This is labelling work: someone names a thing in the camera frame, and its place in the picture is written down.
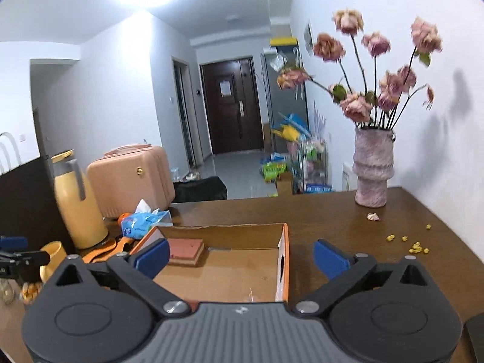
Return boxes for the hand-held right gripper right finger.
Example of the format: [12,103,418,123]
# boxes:
[295,239,443,316]

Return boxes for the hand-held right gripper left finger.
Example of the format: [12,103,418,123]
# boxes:
[40,239,191,316]

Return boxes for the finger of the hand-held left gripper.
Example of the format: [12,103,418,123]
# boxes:
[0,236,29,251]
[0,250,51,283]

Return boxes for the cardboard box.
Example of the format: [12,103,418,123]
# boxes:
[129,222,292,305]

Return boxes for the yellow cup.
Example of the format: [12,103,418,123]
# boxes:
[39,241,69,284]

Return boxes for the red-brown flat block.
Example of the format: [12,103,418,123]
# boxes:
[166,238,205,267]

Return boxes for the yellow snack pieces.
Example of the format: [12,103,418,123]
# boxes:
[20,283,43,305]

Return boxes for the blue tissue pack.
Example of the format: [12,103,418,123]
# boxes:
[121,199,173,240]

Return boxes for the dark wooden cabinet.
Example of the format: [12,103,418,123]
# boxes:
[0,108,76,254]

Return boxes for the orange plastic tool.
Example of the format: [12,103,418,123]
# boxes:
[81,234,137,264]

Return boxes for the yellow thermos jug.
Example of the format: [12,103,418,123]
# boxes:
[50,150,110,250]

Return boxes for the pink hard-shell suitcase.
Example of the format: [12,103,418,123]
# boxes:
[86,144,176,218]

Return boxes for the black bag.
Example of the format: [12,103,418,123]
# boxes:
[173,176,228,203]

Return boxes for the small brown carton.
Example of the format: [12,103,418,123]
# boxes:
[275,172,294,196]

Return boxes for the scattered yellow crumbs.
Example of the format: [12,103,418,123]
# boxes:
[386,224,432,255]

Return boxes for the pink textured vase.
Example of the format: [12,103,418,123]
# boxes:
[353,126,396,208]

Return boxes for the green snack pack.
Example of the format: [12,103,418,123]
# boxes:
[261,161,290,182]

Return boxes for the yellow plastic toy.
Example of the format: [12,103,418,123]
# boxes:
[270,124,300,141]

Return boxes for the grey side door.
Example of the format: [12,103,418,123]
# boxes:
[172,57,198,169]

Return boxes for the dried pink rose bouquet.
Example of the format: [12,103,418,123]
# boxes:
[277,8,443,129]

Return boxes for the dark brown entrance door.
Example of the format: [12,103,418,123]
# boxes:
[200,57,264,155]

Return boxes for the black flat object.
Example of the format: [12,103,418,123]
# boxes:
[464,316,484,363]

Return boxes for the grey refrigerator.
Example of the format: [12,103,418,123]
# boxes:
[261,51,309,152]

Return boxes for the yellow box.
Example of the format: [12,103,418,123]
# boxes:
[269,37,299,54]

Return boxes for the wall picture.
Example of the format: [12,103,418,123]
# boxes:
[303,23,315,54]

